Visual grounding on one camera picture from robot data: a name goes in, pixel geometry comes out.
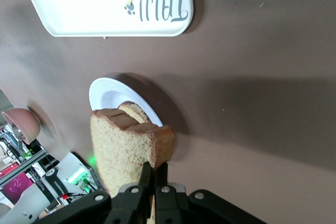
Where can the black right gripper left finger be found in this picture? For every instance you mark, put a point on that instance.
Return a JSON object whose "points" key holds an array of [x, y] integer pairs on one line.
{"points": [[139, 195]]}

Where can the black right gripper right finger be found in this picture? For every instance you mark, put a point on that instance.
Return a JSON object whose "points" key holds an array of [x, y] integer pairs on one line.
{"points": [[165, 197]]}

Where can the light toast bread slice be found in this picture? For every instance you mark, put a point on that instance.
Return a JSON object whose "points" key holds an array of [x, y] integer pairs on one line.
{"points": [[120, 150]]}

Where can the brown bread slice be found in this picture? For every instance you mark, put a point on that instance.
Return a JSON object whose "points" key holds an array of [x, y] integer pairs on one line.
{"points": [[134, 110]]}

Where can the white round plate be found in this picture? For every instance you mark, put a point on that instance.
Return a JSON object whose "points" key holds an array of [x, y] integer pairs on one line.
{"points": [[105, 95]]}

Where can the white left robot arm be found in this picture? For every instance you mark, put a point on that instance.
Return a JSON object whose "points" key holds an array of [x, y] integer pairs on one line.
{"points": [[73, 166]]}

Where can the magenta box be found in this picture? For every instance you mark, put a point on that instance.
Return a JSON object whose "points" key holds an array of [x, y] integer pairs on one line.
{"points": [[15, 186]]}

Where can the pink bowl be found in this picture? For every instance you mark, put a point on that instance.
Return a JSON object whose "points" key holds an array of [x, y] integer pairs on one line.
{"points": [[23, 124]]}

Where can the metal scoop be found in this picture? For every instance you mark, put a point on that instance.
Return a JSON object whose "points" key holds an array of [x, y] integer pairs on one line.
{"points": [[18, 133]]}

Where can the cream bear print tray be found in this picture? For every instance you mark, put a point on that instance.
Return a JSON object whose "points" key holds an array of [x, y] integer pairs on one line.
{"points": [[92, 3]]}

